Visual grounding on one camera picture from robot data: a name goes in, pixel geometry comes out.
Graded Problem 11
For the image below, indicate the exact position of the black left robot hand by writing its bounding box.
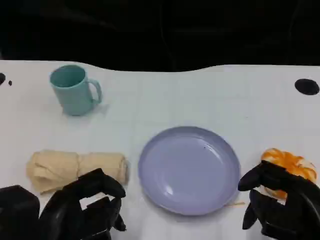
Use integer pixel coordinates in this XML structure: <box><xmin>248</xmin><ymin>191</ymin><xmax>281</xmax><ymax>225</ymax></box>
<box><xmin>39</xmin><ymin>167</ymin><xmax>127</xmax><ymax>240</ymax></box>

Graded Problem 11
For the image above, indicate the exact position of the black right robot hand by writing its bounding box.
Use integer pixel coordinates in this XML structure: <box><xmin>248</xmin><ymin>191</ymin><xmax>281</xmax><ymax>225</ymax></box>
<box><xmin>237</xmin><ymin>159</ymin><xmax>320</xmax><ymax>240</ymax></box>

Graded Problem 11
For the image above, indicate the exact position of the beige towel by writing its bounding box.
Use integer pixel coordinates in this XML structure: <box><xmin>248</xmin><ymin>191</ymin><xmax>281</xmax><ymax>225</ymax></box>
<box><xmin>26</xmin><ymin>149</ymin><xmax>131</xmax><ymax>195</ymax></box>

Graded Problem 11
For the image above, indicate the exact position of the orange and white bread roll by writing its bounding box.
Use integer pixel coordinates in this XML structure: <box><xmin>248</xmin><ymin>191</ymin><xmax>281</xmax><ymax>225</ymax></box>
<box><xmin>260</xmin><ymin>147</ymin><xmax>318</xmax><ymax>200</ymax></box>

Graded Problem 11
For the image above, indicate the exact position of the pale green mug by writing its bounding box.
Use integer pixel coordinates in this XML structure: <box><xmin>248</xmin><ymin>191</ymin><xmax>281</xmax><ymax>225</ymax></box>
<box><xmin>49</xmin><ymin>64</ymin><xmax>103</xmax><ymax>117</ymax></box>

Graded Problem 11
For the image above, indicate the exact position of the lilac plate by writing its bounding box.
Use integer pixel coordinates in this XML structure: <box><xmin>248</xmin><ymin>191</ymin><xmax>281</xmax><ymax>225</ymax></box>
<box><xmin>137</xmin><ymin>126</ymin><xmax>242</xmax><ymax>216</ymax></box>

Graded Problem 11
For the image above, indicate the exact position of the large black table grommet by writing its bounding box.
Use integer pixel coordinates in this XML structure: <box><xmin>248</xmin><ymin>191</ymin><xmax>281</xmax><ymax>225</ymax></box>
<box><xmin>294</xmin><ymin>78</ymin><xmax>320</xmax><ymax>96</ymax></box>

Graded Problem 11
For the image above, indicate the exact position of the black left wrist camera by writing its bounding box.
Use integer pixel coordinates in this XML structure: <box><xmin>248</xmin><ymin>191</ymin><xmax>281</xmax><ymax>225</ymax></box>
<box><xmin>0</xmin><ymin>184</ymin><xmax>41</xmax><ymax>240</ymax></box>

